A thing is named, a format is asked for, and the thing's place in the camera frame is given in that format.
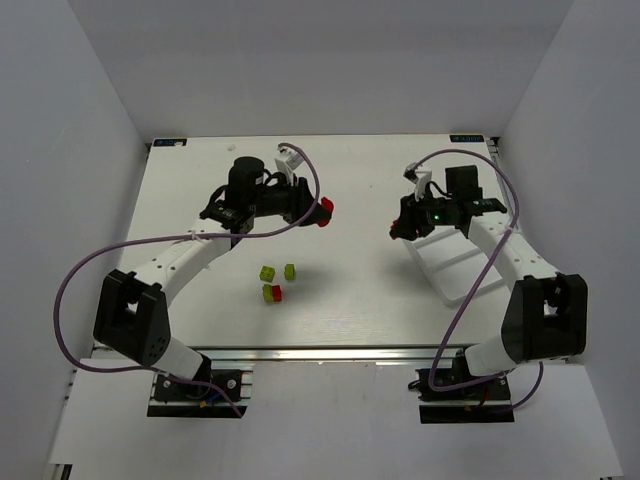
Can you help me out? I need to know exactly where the red curved lego brick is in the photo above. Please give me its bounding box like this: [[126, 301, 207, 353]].
[[320, 197, 335, 219]]

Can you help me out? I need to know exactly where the red small lego brick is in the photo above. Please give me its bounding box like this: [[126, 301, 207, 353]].
[[272, 285, 283, 303]]

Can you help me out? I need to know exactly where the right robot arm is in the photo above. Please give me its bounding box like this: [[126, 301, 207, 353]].
[[390, 165, 588, 378]]

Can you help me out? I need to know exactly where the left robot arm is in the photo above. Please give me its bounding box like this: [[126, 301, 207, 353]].
[[93, 146, 333, 385]]

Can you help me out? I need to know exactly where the white divided sorting tray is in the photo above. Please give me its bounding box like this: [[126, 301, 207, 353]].
[[403, 226, 488, 307]]

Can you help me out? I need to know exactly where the green small lego brick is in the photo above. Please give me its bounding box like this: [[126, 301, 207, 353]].
[[284, 264, 296, 281]]

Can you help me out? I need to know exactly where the green square lego brick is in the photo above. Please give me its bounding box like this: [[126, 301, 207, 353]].
[[259, 266, 276, 282]]

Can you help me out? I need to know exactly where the right blue corner label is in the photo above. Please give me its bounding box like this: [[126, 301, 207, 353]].
[[449, 134, 485, 143]]

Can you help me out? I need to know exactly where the blue corner label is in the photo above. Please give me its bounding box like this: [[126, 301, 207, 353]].
[[449, 134, 485, 143], [152, 138, 187, 148]]

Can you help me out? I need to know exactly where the left blue corner label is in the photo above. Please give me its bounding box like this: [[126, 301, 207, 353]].
[[152, 138, 187, 148]]

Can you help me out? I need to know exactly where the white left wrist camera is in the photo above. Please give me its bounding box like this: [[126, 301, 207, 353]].
[[274, 147, 303, 184]]

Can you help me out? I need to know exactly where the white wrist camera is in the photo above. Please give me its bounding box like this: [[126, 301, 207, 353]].
[[403, 163, 432, 201], [274, 147, 303, 184]]

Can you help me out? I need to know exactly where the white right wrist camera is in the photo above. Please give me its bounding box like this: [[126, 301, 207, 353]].
[[403, 163, 432, 201]]

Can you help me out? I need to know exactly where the aluminium front table rail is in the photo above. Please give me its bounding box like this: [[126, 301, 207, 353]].
[[194, 346, 437, 364]]

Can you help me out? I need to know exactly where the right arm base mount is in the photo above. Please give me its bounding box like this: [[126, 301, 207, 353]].
[[407, 369, 515, 425]]

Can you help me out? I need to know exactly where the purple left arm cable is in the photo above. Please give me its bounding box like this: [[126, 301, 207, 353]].
[[52, 142, 321, 417]]

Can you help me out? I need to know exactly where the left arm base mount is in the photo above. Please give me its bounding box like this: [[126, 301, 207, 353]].
[[147, 368, 253, 419]]

